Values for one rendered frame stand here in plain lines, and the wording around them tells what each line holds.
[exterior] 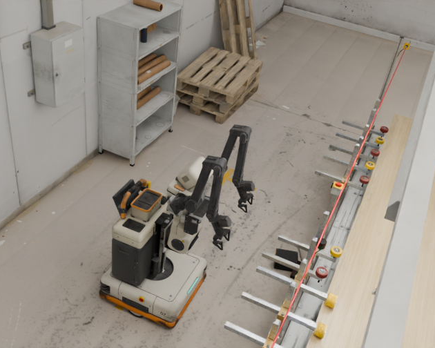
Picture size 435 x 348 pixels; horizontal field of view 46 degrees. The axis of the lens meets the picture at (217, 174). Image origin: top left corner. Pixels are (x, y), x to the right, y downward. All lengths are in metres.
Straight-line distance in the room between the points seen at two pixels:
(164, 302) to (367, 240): 1.55
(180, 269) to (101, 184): 1.62
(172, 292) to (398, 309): 2.91
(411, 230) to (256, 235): 3.60
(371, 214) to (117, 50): 2.76
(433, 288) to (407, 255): 2.39
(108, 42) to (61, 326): 2.61
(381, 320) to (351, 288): 2.29
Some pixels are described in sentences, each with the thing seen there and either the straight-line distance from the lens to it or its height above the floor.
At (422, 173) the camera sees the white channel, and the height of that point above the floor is 2.46.
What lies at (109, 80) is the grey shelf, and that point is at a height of 0.94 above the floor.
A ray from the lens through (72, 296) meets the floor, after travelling 4.34.
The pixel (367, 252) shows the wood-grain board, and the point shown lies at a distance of 3.78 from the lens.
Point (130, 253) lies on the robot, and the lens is 3.76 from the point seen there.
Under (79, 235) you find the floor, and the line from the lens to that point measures 4.82.
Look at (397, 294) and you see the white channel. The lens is 1.26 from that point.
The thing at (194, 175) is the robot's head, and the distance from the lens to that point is 3.29.
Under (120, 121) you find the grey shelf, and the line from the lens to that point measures 5.44.
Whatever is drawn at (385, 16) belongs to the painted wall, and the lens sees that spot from 10.71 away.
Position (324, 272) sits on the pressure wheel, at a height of 0.90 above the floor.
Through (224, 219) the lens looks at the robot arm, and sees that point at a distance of 3.20.
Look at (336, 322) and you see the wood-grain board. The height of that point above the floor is 0.90.
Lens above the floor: 3.31
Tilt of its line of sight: 36 degrees down
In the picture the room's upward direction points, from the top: 9 degrees clockwise
